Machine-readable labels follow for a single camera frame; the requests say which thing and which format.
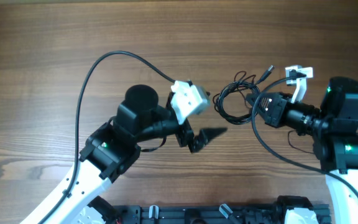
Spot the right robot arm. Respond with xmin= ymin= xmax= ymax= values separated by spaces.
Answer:
xmin=246 ymin=74 xmax=358 ymax=223

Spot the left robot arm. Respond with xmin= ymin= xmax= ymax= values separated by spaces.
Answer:
xmin=23 ymin=81 xmax=227 ymax=223

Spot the right camera cable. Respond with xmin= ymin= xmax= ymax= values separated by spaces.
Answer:
xmin=251 ymin=73 xmax=358 ymax=224

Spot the camera cable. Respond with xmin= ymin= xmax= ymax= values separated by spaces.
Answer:
xmin=37 ymin=50 xmax=177 ymax=224
xmin=251 ymin=73 xmax=358 ymax=224

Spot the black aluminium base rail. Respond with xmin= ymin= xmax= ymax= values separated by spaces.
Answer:
xmin=102 ymin=195 xmax=332 ymax=224

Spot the left camera cable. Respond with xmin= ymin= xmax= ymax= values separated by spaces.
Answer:
xmin=37 ymin=50 xmax=177 ymax=224

